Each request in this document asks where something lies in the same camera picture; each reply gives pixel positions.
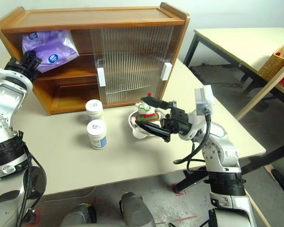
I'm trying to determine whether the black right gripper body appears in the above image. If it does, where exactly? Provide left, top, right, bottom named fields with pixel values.
left=161, top=106, right=193, bottom=135

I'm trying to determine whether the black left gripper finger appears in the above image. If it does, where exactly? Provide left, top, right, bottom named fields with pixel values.
left=21, top=51, right=34, bottom=69
left=30, top=53, right=43, bottom=71

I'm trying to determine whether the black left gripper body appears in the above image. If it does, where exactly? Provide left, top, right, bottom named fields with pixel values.
left=4, top=58, right=38, bottom=82

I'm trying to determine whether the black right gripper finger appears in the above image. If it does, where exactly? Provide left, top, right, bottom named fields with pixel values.
left=140, top=96, right=174, bottom=110
left=135, top=122, right=172, bottom=143

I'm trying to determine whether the purple package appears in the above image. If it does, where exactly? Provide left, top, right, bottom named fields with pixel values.
left=22, top=30, right=80, bottom=73

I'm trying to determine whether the white bottle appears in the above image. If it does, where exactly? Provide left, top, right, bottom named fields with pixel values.
left=85, top=99, right=104, bottom=122
left=86, top=120, right=108, bottom=150

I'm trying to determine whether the ribbed clear sliding door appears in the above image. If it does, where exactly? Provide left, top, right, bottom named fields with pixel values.
left=89, top=26, right=171, bottom=107
left=94, top=25, right=175, bottom=105

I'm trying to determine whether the wooden cabinet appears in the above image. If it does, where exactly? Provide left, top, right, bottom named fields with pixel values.
left=0, top=2, right=190, bottom=116

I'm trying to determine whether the white bowl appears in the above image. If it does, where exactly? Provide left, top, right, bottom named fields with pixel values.
left=128, top=109, right=168, bottom=139

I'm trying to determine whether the grey rounded shape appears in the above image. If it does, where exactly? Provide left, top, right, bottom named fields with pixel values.
left=119, top=192, right=157, bottom=227
left=60, top=204, right=98, bottom=227

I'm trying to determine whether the light wooden beam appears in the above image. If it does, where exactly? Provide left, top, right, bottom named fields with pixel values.
left=235, top=62, right=284, bottom=121

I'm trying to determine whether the beige table with black legs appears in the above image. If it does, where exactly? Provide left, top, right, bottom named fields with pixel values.
left=183, top=27, right=284, bottom=101

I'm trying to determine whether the wicker basket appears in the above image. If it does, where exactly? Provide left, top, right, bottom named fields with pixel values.
left=258, top=42, right=284, bottom=81

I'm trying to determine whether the thin wooden stick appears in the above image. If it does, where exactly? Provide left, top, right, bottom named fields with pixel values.
left=245, top=189, right=272, bottom=227

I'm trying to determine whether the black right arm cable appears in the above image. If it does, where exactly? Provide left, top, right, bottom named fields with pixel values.
left=173, top=107, right=213, bottom=174

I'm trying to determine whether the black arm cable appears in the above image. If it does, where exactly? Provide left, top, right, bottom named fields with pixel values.
left=16, top=131, right=48, bottom=227
left=173, top=107, right=213, bottom=174

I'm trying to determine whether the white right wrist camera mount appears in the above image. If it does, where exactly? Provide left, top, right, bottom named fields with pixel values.
left=178, top=84, right=215, bottom=141

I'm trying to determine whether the black work table frame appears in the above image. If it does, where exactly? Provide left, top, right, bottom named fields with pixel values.
left=175, top=132, right=284, bottom=196

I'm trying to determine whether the white floor cable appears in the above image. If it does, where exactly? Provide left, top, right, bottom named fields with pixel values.
left=37, top=186, right=97, bottom=207

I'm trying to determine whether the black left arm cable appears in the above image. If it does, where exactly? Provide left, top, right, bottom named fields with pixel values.
left=16, top=131, right=48, bottom=227

